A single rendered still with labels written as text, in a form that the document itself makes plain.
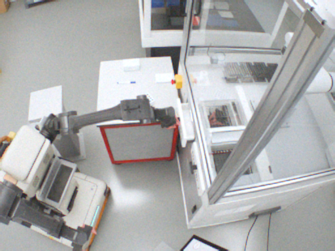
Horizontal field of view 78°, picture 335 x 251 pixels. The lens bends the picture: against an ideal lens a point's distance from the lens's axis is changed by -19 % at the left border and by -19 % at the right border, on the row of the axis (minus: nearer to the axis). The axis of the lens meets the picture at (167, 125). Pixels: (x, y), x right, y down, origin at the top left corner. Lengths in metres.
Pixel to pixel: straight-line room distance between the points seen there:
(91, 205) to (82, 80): 1.63
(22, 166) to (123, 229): 1.37
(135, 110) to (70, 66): 2.45
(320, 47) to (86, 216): 1.85
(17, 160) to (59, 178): 0.34
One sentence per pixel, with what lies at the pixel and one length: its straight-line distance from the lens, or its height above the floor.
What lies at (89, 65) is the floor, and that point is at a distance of 3.22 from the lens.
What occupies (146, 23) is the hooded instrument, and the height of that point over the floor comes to 1.06.
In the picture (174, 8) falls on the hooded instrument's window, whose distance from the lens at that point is 1.93.
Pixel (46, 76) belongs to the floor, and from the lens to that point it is 3.31.
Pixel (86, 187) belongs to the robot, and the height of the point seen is 0.28.
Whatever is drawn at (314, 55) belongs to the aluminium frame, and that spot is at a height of 1.93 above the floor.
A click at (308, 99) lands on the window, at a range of 0.62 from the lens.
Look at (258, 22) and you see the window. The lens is 0.69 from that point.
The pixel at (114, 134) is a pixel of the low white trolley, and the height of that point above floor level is 0.60.
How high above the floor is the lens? 2.16
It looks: 58 degrees down
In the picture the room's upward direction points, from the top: 6 degrees clockwise
